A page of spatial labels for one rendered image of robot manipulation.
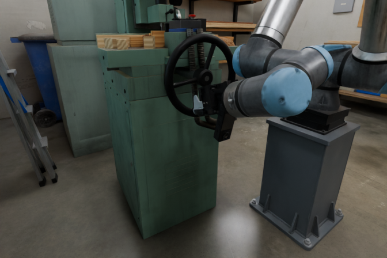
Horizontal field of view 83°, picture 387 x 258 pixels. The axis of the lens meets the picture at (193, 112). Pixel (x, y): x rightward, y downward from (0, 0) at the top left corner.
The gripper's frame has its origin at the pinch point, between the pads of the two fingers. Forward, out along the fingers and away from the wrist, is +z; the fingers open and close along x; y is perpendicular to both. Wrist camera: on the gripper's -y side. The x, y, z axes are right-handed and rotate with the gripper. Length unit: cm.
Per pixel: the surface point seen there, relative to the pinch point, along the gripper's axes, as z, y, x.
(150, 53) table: 16.7, 24.0, 6.3
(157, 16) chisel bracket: 24.2, 41.5, -2.3
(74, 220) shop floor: 76, -49, 43
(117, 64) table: 17.8, 21.0, 18.9
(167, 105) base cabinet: 23.8, 3.8, 0.1
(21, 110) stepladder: 99, 15, 60
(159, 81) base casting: 20.3, 13.8, 3.0
